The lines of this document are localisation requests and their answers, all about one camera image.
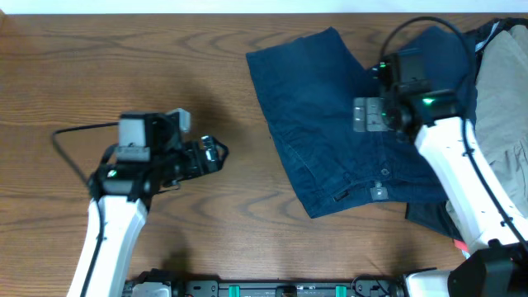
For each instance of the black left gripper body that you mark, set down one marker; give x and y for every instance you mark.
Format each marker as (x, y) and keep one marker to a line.
(186, 163)

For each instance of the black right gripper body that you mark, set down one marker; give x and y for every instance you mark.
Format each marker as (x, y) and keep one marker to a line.
(382, 115)

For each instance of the dark blue denim shorts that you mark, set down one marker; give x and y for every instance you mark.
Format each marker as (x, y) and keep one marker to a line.
(306, 89)

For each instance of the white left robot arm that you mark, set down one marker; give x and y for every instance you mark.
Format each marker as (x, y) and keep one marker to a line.
(129, 175)

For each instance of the black patterned garment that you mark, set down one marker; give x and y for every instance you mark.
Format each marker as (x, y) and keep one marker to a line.
(446, 64)

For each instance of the beige khaki garment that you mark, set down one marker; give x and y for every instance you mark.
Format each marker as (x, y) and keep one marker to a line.
(501, 111)

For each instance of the red white item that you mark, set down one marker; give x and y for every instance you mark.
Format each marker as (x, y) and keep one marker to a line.
(462, 247)

